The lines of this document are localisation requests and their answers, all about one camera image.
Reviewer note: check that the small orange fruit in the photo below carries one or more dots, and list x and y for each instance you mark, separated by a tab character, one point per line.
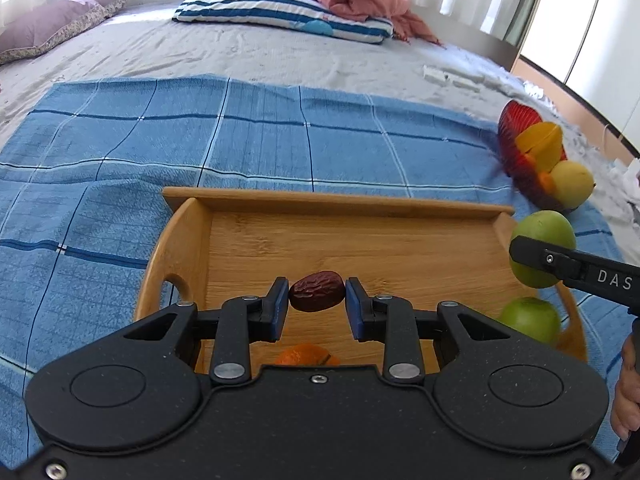
545	182

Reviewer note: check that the red glass bowl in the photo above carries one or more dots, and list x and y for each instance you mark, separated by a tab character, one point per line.
515	155

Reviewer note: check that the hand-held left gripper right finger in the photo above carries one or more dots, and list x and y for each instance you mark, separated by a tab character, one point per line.
355	310

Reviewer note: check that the grey curtain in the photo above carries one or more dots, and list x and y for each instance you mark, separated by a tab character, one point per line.
525	0

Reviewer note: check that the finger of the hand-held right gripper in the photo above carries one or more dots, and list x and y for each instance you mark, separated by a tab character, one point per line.
542	257

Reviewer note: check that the grey patterned bed sheet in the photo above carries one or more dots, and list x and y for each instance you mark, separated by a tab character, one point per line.
225	55

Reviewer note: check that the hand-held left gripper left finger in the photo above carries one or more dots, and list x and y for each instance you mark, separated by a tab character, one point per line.
278	306

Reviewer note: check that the yellow orange fruit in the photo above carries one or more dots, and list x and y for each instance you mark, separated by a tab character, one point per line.
540	142

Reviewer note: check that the green apple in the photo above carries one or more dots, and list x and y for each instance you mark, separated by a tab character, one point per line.
542	225
530	320

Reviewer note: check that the tangerine with green leaf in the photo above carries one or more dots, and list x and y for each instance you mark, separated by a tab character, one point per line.
305	355

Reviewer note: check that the person's right hand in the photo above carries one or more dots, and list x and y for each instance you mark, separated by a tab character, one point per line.
629	395

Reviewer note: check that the purple pillow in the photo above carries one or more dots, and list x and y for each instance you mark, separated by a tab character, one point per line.
50	25

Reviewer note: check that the blue checked blanket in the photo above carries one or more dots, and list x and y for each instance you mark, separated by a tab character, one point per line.
125	160

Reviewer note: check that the red date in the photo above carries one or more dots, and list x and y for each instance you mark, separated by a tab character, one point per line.
316	292

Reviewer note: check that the wooden tray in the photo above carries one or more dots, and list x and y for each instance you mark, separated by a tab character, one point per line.
400	250

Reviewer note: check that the blue white striped pillow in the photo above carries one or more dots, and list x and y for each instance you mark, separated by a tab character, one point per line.
260	10

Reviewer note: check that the white box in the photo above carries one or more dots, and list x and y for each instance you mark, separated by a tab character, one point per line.
467	82

